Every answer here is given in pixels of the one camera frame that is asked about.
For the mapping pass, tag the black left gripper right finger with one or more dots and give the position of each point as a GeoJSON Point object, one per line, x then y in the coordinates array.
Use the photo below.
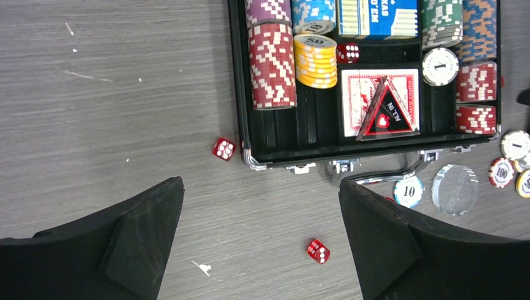
{"type": "Point", "coordinates": [400, 253]}

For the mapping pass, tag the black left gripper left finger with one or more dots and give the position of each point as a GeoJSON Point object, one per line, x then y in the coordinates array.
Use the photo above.
{"type": "Point", "coordinates": [120, 252]}

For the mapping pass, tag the red die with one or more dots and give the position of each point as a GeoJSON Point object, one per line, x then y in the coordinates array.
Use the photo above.
{"type": "Point", "coordinates": [318, 251]}
{"type": "Point", "coordinates": [347, 53]}
{"type": "Point", "coordinates": [224, 149]}

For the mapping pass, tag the blue Texas Hold'em card deck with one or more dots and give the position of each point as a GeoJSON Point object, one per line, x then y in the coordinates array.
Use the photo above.
{"type": "Point", "coordinates": [377, 19]}

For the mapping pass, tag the white 10 poker chip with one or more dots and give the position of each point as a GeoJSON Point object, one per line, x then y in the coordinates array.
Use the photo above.
{"type": "Point", "coordinates": [408, 192]}

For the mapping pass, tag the clear acrylic dealer disc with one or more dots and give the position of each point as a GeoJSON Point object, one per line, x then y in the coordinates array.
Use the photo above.
{"type": "Point", "coordinates": [455, 189]}

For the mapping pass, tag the red 100 chip on table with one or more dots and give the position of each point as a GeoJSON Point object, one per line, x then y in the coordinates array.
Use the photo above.
{"type": "Point", "coordinates": [501, 172]}

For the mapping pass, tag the triangular all in button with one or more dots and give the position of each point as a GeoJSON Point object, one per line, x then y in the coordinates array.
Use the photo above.
{"type": "Point", "coordinates": [387, 116]}

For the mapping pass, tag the yellow chip on table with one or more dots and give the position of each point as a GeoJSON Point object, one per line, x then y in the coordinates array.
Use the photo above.
{"type": "Point", "coordinates": [523, 184]}

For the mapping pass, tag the red die beside case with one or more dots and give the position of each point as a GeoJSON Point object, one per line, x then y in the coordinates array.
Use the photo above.
{"type": "Point", "coordinates": [224, 149]}

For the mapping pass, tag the lower red chip stack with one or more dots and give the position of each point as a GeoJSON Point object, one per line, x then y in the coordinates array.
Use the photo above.
{"type": "Point", "coordinates": [476, 119]}

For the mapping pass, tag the white 1 chip on table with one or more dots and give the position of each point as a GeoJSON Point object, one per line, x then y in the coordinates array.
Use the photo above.
{"type": "Point", "coordinates": [515, 145]}

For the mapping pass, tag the red backed card deck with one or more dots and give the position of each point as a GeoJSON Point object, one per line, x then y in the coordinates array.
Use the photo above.
{"type": "Point", "coordinates": [359, 85]}

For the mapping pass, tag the black aluminium poker case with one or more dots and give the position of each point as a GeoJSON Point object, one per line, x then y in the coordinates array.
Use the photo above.
{"type": "Point", "coordinates": [312, 131]}

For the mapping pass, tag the red chip stack right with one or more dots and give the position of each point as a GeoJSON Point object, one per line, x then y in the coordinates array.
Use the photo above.
{"type": "Point", "coordinates": [477, 82]}

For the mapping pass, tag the white 1 chip in case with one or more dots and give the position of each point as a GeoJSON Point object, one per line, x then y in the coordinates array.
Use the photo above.
{"type": "Point", "coordinates": [440, 67]}

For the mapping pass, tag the yellow chip stack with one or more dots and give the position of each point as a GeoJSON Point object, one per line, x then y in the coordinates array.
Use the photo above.
{"type": "Point", "coordinates": [315, 60]}

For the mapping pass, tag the blue orange chip stack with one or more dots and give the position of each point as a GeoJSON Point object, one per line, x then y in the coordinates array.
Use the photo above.
{"type": "Point", "coordinates": [479, 40]}

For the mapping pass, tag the dark red chip stack left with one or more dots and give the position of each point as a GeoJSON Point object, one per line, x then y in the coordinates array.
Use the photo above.
{"type": "Point", "coordinates": [272, 69]}

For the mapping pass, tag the light blue chip stack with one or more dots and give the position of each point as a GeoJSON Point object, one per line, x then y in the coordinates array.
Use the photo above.
{"type": "Point", "coordinates": [313, 16]}

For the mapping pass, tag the purple poker chip stack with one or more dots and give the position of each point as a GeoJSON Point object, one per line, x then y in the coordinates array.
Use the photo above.
{"type": "Point", "coordinates": [267, 11]}

